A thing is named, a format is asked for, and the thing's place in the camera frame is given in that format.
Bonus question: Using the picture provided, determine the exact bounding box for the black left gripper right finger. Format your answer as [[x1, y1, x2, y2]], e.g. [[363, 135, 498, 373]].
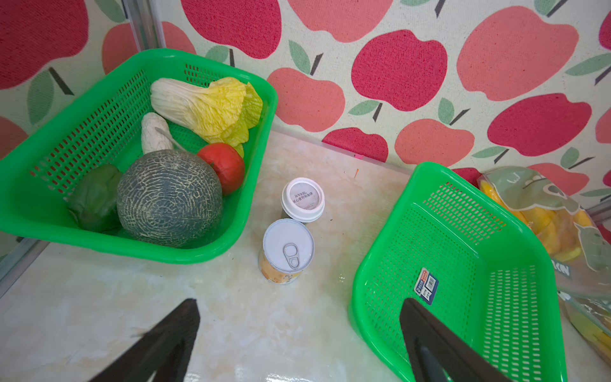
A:
[[399, 298, 509, 381]]

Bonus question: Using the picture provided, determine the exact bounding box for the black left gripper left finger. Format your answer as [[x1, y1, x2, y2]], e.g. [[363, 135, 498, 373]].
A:
[[92, 299, 200, 381]]

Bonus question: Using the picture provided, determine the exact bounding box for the zip bag of bananas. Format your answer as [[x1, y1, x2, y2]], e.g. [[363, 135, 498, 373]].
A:
[[558, 291, 610, 365], [477, 166, 610, 299]]

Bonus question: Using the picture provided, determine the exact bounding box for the empty green plastic basket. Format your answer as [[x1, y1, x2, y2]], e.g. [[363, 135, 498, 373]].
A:
[[348, 162, 567, 381]]

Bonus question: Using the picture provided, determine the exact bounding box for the green netted melon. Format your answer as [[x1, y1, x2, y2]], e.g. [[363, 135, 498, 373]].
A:
[[117, 150, 223, 248]]

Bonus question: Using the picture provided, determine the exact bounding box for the pull-tab tin can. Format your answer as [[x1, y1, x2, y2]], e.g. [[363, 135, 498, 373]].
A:
[[259, 219, 315, 285]]

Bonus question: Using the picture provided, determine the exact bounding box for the green pepper toy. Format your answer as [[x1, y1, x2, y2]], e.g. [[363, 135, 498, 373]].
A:
[[68, 164, 123, 233]]

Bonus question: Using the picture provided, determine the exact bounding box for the green basket with vegetables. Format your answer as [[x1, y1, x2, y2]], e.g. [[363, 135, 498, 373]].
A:
[[1, 49, 278, 264]]

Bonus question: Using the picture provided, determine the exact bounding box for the red tomato toy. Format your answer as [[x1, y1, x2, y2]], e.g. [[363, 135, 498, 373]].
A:
[[197, 143, 245, 196]]

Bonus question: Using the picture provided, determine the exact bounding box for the white lidded cup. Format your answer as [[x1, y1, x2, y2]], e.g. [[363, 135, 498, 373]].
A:
[[281, 178, 326, 224]]

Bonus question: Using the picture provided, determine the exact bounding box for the white mushroom toy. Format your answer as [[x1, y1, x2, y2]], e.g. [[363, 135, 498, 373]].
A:
[[141, 112, 173, 154]]

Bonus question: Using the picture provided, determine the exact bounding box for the napa cabbage toy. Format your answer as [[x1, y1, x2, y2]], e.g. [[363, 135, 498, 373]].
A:
[[151, 77, 263, 157]]

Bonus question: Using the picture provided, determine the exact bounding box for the left aluminium frame post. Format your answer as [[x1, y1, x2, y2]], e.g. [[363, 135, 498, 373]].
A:
[[121, 0, 165, 52]]

